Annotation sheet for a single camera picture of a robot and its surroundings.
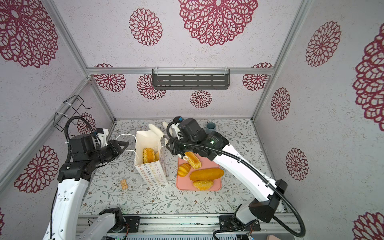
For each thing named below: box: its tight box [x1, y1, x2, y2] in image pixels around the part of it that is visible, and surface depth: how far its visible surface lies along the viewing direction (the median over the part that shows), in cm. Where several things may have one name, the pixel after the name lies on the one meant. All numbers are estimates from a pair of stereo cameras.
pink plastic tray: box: [212, 180, 221, 191], surface depth 87 cm
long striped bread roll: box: [142, 147, 155, 164], surface depth 87 cm
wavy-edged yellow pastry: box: [184, 151, 202, 169], surface depth 94 cm
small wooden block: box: [121, 179, 128, 190], surface depth 87 cm
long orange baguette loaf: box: [189, 168, 225, 181], surface depth 87 cm
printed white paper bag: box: [134, 129, 169, 187], surface depth 80 cm
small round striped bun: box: [177, 162, 191, 177], surface depth 91 cm
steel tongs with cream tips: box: [148, 121, 171, 145], surface depth 66 cm
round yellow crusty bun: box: [193, 180, 214, 191], surface depth 83 cm
